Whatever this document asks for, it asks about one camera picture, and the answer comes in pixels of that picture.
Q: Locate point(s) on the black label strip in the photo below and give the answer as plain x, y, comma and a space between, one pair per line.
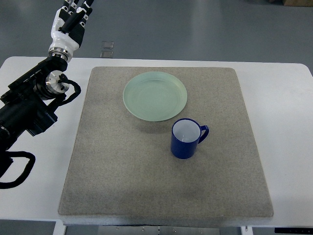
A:
302, 231

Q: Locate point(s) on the metal table frame bracket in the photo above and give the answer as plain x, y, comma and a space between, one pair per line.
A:
155, 230

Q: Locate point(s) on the cardboard box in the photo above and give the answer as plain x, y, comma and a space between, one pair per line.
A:
293, 3

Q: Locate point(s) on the pale green plate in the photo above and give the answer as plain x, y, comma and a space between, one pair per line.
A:
155, 96

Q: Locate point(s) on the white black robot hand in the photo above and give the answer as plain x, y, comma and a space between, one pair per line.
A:
68, 28

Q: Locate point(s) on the grey felt mat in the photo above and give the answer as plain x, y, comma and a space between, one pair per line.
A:
122, 166

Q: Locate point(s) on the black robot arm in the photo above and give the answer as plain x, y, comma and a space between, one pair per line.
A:
30, 105

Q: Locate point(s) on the blue enamel mug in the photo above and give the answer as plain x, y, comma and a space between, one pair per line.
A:
186, 134

